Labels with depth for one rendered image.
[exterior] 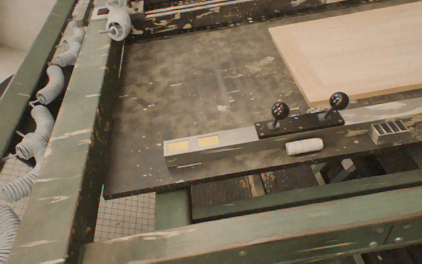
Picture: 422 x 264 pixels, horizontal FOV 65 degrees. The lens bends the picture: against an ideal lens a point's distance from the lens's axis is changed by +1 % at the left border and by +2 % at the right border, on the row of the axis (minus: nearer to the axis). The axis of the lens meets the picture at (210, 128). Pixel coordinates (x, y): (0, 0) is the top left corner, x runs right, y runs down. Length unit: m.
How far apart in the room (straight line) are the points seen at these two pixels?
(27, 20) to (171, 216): 7.06
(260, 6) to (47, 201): 1.02
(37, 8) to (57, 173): 6.77
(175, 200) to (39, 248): 0.29
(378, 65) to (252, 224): 0.64
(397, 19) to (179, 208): 0.97
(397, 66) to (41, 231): 0.96
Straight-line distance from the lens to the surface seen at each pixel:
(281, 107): 0.67
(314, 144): 0.78
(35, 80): 1.70
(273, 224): 0.62
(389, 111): 0.88
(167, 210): 0.76
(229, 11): 1.35
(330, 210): 0.65
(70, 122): 0.85
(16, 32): 7.87
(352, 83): 0.98
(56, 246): 0.63
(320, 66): 1.05
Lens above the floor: 1.90
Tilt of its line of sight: 22 degrees down
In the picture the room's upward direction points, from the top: 75 degrees counter-clockwise
